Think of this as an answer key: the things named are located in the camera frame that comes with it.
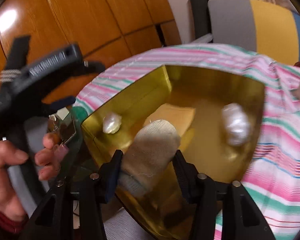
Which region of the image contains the beige sock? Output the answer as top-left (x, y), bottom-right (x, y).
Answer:
top-left (119, 120), bottom-right (180, 197)

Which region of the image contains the person's left hand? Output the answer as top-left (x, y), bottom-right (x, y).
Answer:
top-left (0, 132), bottom-right (61, 222)

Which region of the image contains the pink green striped cloth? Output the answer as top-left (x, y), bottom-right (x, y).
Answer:
top-left (76, 43), bottom-right (300, 239)

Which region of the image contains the green round container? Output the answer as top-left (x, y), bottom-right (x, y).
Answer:
top-left (70, 106), bottom-right (88, 126)

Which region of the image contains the small white wrapped ball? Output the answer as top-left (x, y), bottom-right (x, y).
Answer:
top-left (102, 112), bottom-right (122, 134)

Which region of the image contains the large white wrapped bundle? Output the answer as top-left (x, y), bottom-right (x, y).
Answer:
top-left (222, 103), bottom-right (251, 147)

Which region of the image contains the gold metal tin box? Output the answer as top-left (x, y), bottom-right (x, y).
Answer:
top-left (82, 65), bottom-right (265, 239)

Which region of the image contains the wooden wardrobe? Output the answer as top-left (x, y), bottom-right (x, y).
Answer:
top-left (0, 0), bottom-right (182, 148)

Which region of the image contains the grey yellow blue chair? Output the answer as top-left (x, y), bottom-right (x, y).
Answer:
top-left (190, 0), bottom-right (300, 66)

